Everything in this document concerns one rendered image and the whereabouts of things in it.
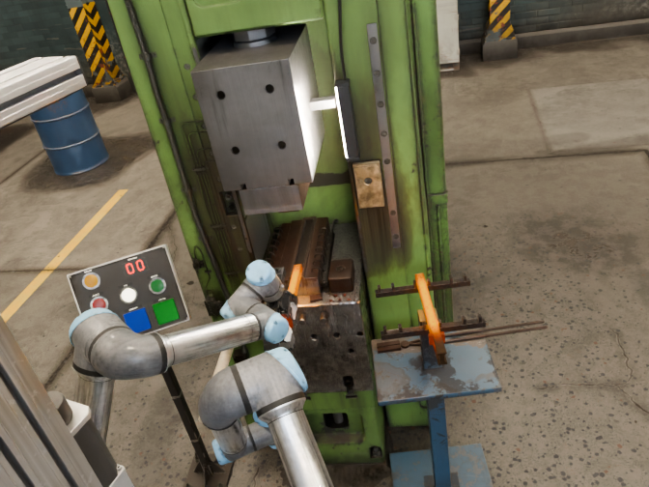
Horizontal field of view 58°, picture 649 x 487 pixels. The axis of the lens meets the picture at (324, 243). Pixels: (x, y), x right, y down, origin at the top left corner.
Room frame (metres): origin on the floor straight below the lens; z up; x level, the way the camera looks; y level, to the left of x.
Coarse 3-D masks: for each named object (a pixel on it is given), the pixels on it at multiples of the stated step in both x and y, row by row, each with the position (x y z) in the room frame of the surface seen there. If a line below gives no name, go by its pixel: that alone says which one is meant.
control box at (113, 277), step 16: (128, 256) 1.74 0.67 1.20; (144, 256) 1.75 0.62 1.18; (160, 256) 1.75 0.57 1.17; (80, 272) 1.70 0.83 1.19; (96, 272) 1.71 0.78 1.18; (112, 272) 1.71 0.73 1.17; (144, 272) 1.72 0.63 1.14; (160, 272) 1.72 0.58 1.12; (176, 272) 1.78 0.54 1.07; (80, 288) 1.67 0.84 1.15; (96, 288) 1.68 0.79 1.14; (112, 288) 1.68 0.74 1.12; (128, 288) 1.68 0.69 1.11; (144, 288) 1.69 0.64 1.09; (176, 288) 1.69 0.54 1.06; (80, 304) 1.64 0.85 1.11; (112, 304) 1.65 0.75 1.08; (128, 304) 1.65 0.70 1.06; (144, 304) 1.66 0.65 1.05; (176, 304) 1.66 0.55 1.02; (176, 320) 1.64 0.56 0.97
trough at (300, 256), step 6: (306, 222) 2.11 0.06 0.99; (312, 222) 2.08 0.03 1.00; (306, 228) 2.06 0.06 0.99; (306, 234) 2.02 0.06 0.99; (300, 240) 1.96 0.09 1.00; (306, 240) 1.97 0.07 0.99; (300, 246) 1.93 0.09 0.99; (306, 246) 1.92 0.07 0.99; (300, 252) 1.89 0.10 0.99; (300, 258) 1.85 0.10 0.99
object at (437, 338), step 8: (416, 280) 1.55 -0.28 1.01; (424, 280) 1.54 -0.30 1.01; (424, 288) 1.50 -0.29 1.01; (424, 296) 1.46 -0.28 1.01; (424, 304) 1.42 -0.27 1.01; (432, 304) 1.41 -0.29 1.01; (424, 312) 1.41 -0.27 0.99; (432, 312) 1.38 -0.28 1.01; (432, 320) 1.34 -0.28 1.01; (432, 328) 1.31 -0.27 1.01; (432, 336) 1.27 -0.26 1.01; (440, 336) 1.25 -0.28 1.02; (432, 344) 1.27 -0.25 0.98; (440, 344) 1.22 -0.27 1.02; (440, 352) 1.19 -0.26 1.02; (440, 360) 1.19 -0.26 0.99
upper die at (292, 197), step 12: (240, 192) 1.74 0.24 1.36; (252, 192) 1.73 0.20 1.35; (264, 192) 1.72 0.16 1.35; (276, 192) 1.72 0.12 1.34; (288, 192) 1.71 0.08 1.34; (300, 192) 1.72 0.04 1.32; (252, 204) 1.73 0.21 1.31; (264, 204) 1.73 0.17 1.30; (276, 204) 1.72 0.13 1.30; (288, 204) 1.71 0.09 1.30; (300, 204) 1.70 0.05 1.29
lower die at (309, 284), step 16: (288, 224) 2.13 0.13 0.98; (320, 224) 2.06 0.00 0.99; (288, 240) 1.99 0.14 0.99; (272, 256) 1.91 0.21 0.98; (288, 256) 1.87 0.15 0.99; (320, 256) 1.83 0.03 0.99; (288, 272) 1.77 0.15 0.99; (304, 272) 1.74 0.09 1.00; (320, 272) 1.76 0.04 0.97; (288, 288) 1.72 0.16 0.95; (304, 288) 1.71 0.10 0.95; (320, 288) 1.71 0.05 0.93
